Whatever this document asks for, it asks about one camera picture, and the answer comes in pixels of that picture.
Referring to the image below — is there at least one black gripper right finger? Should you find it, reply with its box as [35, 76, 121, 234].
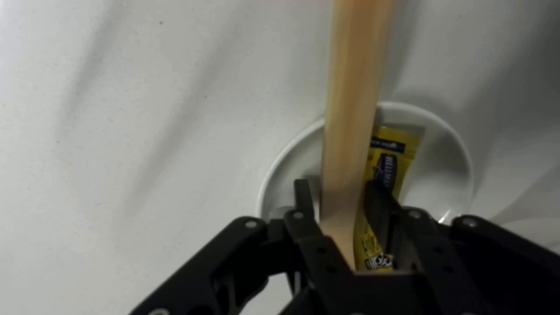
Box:
[363, 178, 424, 274]

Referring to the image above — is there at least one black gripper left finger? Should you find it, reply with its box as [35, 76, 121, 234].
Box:
[284, 176, 359, 276]

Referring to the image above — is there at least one wooden spoon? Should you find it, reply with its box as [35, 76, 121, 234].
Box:
[319, 0, 406, 272]

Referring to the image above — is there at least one yellow sauce packet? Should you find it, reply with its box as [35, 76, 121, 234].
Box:
[354, 122, 427, 274]

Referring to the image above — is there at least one small white dish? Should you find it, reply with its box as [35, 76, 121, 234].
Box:
[254, 99, 476, 230]

